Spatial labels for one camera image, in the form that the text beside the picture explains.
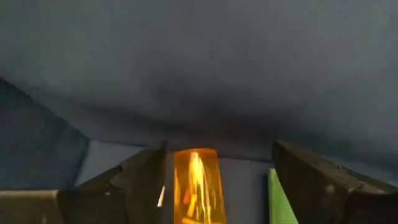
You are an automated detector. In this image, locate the orange pill bottle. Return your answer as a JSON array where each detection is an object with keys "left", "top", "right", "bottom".
[{"left": 172, "top": 147, "right": 228, "bottom": 224}]

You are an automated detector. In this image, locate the bright green box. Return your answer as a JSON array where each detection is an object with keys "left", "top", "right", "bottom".
[{"left": 266, "top": 167, "right": 300, "bottom": 224}]

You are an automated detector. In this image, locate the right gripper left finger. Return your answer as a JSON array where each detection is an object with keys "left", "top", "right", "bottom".
[{"left": 57, "top": 140, "right": 175, "bottom": 224}]

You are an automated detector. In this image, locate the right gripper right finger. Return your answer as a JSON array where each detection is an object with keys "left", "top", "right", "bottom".
[{"left": 272, "top": 139, "right": 398, "bottom": 224}]

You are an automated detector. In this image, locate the navy white striped fabric basket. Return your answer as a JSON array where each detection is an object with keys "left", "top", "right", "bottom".
[{"left": 0, "top": 0, "right": 398, "bottom": 224}]

